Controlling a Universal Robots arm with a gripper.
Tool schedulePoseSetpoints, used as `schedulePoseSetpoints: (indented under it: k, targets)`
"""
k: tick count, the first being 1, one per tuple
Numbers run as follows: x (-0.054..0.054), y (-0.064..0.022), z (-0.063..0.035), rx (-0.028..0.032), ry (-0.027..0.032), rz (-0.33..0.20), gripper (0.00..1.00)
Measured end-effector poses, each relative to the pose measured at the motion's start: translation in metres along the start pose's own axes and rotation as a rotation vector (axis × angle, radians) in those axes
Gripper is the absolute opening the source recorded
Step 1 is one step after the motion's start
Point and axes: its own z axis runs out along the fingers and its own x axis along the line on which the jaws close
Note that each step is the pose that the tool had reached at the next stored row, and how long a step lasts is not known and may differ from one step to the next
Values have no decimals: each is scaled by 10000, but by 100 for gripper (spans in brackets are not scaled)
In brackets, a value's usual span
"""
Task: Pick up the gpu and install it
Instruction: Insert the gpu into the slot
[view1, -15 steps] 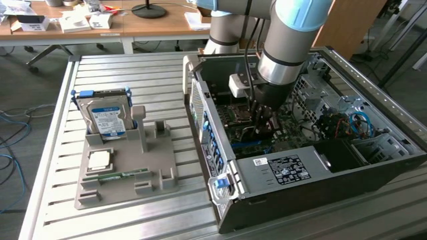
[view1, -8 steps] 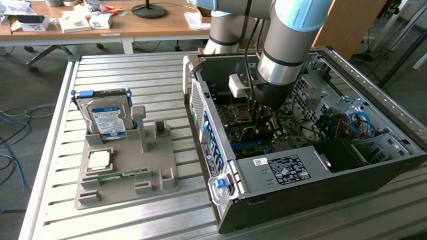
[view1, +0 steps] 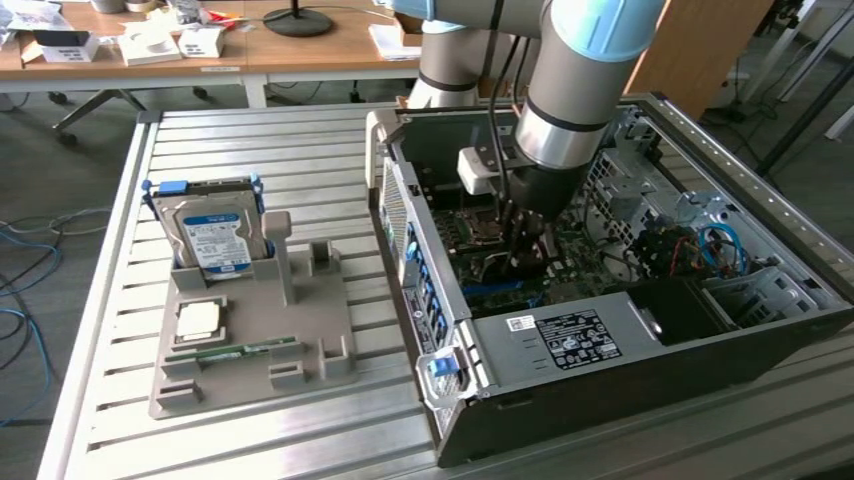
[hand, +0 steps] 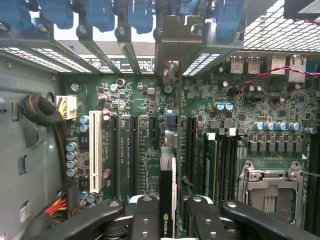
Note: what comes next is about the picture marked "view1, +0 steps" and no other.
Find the wooden desk with white frame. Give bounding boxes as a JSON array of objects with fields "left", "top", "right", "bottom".
[
  {"left": 244, "top": 0, "right": 535, "bottom": 109},
  {"left": 0, "top": 0, "right": 270, "bottom": 147}
]

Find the silver CPU chip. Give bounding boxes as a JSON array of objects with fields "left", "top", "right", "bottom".
[{"left": 174, "top": 301, "right": 226, "bottom": 344}]

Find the white box with tape roll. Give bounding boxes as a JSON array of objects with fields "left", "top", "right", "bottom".
[{"left": 118, "top": 22, "right": 184, "bottom": 67}]

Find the blue data wire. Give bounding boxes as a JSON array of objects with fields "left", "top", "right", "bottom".
[{"left": 695, "top": 223, "right": 750, "bottom": 279}]

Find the grey power supply unit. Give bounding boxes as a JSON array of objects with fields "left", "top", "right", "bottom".
[{"left": 466, "top": 292, "right": 663, "bottom": 392}]

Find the blue case latch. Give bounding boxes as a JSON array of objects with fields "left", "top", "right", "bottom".
[{"left": 430, "top": 352, "right": 470, "bottom": 377}]

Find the grey printed parts rack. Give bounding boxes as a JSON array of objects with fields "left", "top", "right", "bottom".
[{"left": 146, "top": 209, "right": 366, "bottom": 421}]

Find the small white labelled box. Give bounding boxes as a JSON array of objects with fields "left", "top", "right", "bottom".
[{"left": 178, "top": 27, "right": 227, "bottom": 59}]

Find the black round lamp base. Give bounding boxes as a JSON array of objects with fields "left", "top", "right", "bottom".
[{"left": 260, "top": 0, "right": 335, "bottom": 38}]

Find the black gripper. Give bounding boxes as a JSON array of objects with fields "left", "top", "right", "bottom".
[{"left": 498, "top": 163, "right": 590, "bottom": 280}]

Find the green RAM stick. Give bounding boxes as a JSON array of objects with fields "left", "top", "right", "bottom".
[{"left": 164, "top": 337, "right": 299, "bottom": 364}]

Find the blue expansion slot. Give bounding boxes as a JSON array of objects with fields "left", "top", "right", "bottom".
[{"left": 461, "top": 279, "right": 526, "bottom": 298}]

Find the black camera cable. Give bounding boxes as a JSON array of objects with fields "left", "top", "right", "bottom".
[{"left": 485, "top": 0, "right": 519, "bottom": 211}]

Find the white box with black lid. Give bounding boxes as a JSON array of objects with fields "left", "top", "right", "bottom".
[{"left": 32, "top": 29, "right": 102, "bottom": 64}]

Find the grey floor cable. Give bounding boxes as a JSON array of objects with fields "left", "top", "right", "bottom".
[{"left": 0, "top": 206, "right": 114, "bottom": 237}]

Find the hard disk in blue caddy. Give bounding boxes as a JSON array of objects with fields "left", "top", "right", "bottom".
[{"left": 139, "top": 174, "right": 276, "bottom": 282}]

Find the green motherboard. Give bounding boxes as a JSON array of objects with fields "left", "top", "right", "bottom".
[{"left": 426, "top": 182, "right": 635, "bottom": 319}]

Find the black and orange wire bundle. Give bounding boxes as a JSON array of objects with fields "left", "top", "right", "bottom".
[{"left": 626, "top": 224, "right": 703, "bottom": 281}]

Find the blue floor cable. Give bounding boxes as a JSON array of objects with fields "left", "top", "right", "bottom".
[{"left": 0, "top": 219, "right": 63, "bottom": 429}]

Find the stack of white papers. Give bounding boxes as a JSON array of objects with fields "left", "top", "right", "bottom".
[{"left": 367, "top": 23, "right": 425, "bottom": 62}]

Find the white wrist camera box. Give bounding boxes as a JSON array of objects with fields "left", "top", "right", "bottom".
[{"left": 457, "top": 145, "right": 517, "bottom": 197}]

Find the black open PC case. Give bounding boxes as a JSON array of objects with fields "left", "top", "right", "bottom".
[{"left": 364, "top": 92, "right": 854, "bottom": 469}]

